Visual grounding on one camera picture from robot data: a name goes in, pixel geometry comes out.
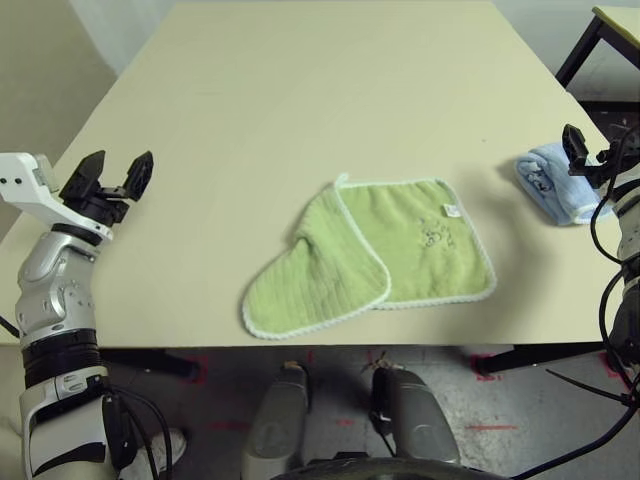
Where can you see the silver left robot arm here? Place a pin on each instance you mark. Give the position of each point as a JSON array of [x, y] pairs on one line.
[[45, 285]]

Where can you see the silver robot leg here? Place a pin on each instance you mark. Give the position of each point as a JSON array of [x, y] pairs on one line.
[[415, 420], [275, 425]]

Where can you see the black robot waist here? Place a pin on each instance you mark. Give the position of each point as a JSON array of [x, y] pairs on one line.
[[375, 470]]

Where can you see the black table foot bar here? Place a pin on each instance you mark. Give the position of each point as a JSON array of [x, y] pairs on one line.
[[150, 362], [540, 356]]

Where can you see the green terry towel white trim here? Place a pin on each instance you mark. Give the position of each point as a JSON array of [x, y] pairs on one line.
[[425, 260]]

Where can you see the white sneaker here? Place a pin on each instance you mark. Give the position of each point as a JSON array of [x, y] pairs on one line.
[[167, 442]]

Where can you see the silver left robot leg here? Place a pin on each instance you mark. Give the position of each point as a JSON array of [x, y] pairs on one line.
[[275, 425]]

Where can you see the light blue folded towel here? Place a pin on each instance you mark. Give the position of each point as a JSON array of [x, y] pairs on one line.
[[560, 200]]

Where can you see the beige side table black frame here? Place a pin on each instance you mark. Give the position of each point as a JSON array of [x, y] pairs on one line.
[[625, 25]]

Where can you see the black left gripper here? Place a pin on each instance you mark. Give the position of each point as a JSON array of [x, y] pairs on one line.
[[100, 207]]

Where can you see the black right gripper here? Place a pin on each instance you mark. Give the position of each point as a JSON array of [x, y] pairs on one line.
[[612, 175]]

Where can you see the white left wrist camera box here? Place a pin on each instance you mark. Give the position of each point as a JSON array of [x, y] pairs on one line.
[[20, 185]]

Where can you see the silver right robot leg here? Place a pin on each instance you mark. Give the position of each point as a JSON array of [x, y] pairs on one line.
[[415, 420]]

